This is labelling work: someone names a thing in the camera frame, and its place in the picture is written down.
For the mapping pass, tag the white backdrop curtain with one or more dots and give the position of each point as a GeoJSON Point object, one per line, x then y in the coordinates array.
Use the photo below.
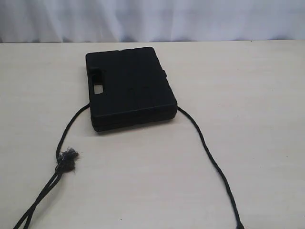
{"type": "Point", "coordinates": [150, 20]}

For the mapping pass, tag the black plastic carrying case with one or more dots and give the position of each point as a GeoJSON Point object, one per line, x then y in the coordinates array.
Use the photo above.
{"type": "Point", "coordinates": [128, 87]}

